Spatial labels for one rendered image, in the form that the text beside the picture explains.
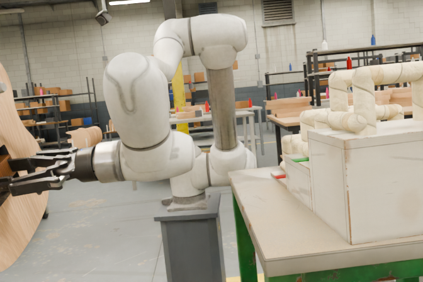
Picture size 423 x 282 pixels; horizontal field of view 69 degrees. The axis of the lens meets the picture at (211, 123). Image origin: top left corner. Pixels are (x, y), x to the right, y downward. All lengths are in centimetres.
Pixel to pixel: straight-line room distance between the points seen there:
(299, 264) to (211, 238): 91
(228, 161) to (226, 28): 55
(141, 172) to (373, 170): 42
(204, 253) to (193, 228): 12
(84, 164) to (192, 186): 77
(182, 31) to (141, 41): 1094
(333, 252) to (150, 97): 39
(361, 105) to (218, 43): 64
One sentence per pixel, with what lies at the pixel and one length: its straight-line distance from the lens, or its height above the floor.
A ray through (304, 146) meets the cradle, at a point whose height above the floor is 105.
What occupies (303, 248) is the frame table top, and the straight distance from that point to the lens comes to 56.
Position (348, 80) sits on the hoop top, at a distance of 63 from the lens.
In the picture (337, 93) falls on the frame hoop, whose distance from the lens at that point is 62.
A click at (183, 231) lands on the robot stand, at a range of 142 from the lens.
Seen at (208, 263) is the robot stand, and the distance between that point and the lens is 147.
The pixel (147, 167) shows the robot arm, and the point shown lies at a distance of 65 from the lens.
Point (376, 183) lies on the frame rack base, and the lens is 56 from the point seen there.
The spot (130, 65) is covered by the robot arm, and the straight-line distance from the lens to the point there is 54.
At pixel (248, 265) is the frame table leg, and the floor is 63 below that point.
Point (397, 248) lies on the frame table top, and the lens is 60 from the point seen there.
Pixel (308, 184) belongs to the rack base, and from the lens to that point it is 69.
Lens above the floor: 119
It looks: 5 degrees down
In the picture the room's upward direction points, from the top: 6 degrees counter-clockwise
